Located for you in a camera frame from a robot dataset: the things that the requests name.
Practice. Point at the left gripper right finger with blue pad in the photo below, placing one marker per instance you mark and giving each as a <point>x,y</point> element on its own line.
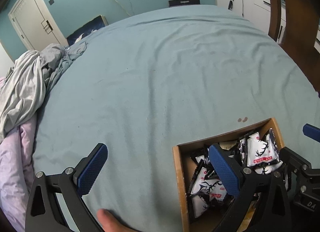
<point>272,212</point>

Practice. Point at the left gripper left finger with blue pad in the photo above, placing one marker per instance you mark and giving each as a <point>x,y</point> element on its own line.
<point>43,210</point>

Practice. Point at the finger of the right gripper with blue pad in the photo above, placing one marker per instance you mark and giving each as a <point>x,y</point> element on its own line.
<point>294,161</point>
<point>312,132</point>

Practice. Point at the black white deer snack packet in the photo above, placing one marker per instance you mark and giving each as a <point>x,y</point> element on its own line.
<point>212,187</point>
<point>263,151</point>

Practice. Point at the brown cardboard box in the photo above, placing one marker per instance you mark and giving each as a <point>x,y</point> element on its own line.
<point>185,168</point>

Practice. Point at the person's hand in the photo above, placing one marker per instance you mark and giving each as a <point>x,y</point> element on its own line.
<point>109,223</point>

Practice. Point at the lilac duvet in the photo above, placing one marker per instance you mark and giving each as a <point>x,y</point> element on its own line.
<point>17,172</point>

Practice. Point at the teal bed sheet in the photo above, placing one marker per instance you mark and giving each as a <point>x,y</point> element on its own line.
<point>163,78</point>

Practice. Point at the grey crumpled blanket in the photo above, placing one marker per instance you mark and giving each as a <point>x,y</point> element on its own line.
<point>33,76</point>

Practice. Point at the brown wooden furniture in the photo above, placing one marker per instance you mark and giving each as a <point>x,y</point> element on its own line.
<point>300,34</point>

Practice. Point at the black box behind bed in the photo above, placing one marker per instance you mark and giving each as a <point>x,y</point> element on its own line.
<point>175,3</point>

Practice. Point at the white door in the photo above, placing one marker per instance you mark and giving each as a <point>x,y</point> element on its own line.
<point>35,25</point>

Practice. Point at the white cabinet with black handles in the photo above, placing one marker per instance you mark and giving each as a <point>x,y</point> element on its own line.
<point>256,11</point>

